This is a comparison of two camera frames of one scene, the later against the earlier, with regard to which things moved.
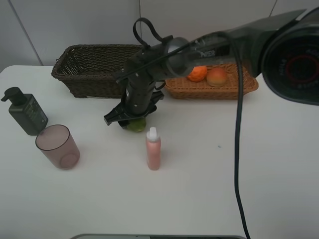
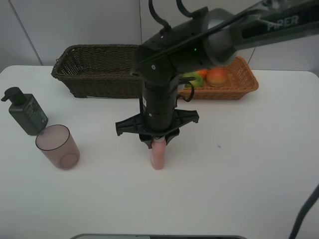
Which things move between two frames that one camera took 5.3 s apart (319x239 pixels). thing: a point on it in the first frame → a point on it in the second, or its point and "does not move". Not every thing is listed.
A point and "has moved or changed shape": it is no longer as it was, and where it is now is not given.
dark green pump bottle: [25, 109] does not move
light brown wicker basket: [184, 88] does not move
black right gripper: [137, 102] → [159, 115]
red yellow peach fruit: [216, 76] does not move
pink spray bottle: [153, 149] has moved or changed shape
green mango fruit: [137, 125] has moved or changed shape
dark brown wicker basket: [89, 71] does not move
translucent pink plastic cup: [56, 141] does not move
